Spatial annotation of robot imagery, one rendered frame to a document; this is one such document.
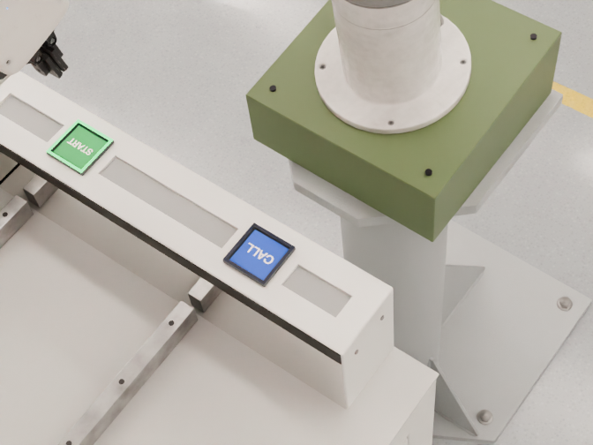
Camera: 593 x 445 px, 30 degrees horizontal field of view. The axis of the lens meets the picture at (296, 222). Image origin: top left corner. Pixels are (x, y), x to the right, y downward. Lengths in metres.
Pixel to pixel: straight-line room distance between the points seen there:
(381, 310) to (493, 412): 0.99
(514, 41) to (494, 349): 0.92
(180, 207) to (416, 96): 0.31
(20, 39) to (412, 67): 0.44
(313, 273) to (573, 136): 1.39
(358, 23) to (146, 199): 0.30
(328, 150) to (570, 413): 0.98
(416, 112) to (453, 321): 0.94
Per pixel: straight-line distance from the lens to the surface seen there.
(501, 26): 1.40
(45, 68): 1.18
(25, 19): 1.10
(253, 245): 1.18
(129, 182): 1.27
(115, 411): 1.27
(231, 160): 2.45
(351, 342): 1.13
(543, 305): 2.23
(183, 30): 2.71
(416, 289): 1.68
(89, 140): 1.30
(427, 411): 1.32
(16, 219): 1.42
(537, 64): 1.37
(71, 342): 1.34
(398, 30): 1.22
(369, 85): 1.30
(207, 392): 1.27
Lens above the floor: 1.97
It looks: 57 degrees down
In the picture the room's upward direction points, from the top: 9 degrees counter-clockwise
